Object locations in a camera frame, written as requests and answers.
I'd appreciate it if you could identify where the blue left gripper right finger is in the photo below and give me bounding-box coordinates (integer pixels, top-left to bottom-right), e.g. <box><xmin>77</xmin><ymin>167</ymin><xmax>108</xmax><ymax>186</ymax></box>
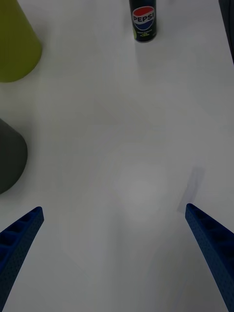
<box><xmin>184</xmin><ymin>203</ymin><xmax>234</xmax><ymax>312</ymax></box>

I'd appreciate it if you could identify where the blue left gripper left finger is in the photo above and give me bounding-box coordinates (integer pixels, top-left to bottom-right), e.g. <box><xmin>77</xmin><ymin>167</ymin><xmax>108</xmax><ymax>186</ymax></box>
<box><xmin>0</xmin><ymin>206</ymin><xmax>44</xmax><ymax>312</ymax></box>

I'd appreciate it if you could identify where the black drink can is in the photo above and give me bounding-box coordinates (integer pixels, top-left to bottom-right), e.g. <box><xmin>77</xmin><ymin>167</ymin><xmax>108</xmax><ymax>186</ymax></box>
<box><xmin>129</xmin><ymin>0</ymin><xmax>157</xmax><ymax>43</ymax></box>

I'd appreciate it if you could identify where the grey plastic bin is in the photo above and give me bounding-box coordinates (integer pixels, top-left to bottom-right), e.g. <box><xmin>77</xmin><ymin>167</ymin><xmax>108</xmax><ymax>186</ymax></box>
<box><xmin>0</xmin><ymin>118</ymin><xmax>28</xmax><ymax>195</ymax></box>

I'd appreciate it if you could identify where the yellow-green plastic bin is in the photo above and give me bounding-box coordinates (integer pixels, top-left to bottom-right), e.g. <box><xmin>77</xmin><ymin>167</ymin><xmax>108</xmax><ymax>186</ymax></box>
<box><xmin>0</xmin><ymin>0</ymin><xmax>42</xmax><ymax>83</ymax></box>

